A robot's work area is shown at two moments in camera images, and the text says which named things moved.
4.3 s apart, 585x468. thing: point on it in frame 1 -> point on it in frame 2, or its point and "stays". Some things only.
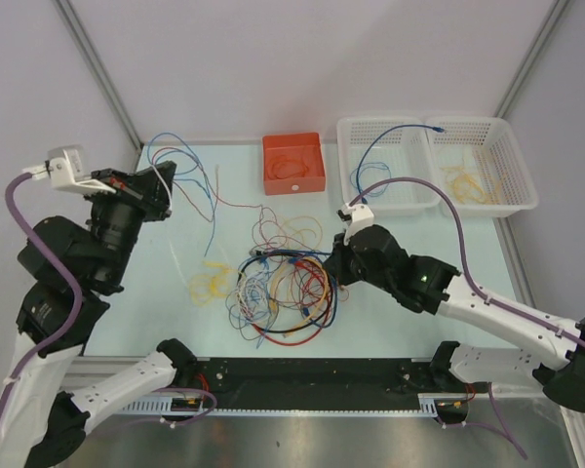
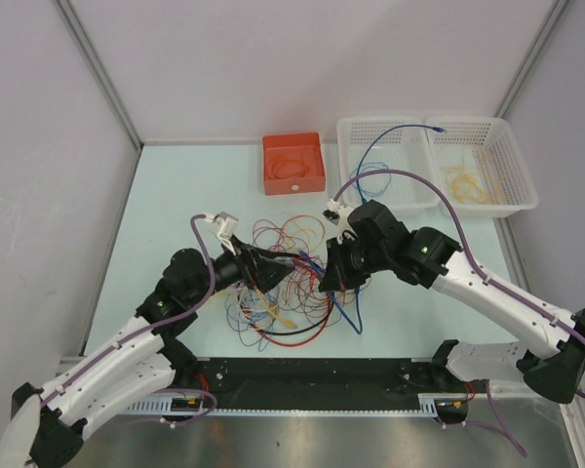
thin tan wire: (469, 188) stays
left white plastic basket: (372, 150) stays
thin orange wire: (289, 157) stays
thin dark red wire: (211, 189) -> (298, 237)
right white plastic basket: (480, 163) stays
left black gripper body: (131, 195) -> (230, 269)
